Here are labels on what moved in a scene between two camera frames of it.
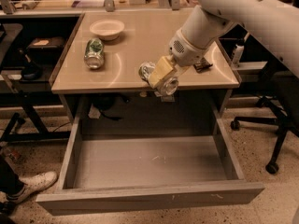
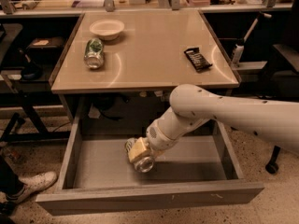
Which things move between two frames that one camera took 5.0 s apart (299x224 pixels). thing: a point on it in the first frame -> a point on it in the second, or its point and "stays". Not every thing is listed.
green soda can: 94,53 stays
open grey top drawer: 116,175 stays
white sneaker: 33,184 stays
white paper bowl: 107,30 stays
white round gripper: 185,51 -> 156,138
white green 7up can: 167,86 -> 143,164
